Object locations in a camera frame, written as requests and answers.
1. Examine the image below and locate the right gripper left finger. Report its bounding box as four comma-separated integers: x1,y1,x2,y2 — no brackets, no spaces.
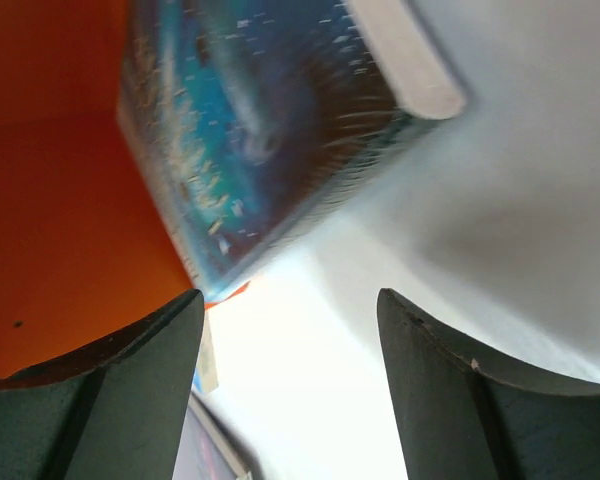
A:
0,290,204,479

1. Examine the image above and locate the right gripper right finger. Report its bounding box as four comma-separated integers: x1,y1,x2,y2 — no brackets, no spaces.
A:
377,289,600,479

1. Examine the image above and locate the dark purple galaxy book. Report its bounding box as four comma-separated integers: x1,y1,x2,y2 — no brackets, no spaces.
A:
172,392,262,480

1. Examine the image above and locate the teal ocean cover book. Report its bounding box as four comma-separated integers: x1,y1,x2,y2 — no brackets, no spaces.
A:
117,1,468,303

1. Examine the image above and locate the light blue treehouse book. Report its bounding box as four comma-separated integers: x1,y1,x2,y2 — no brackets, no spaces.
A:
192,313,219,395

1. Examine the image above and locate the orange wooden shelf cabinet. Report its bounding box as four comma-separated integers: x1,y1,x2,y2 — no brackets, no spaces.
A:
0,0,254,387

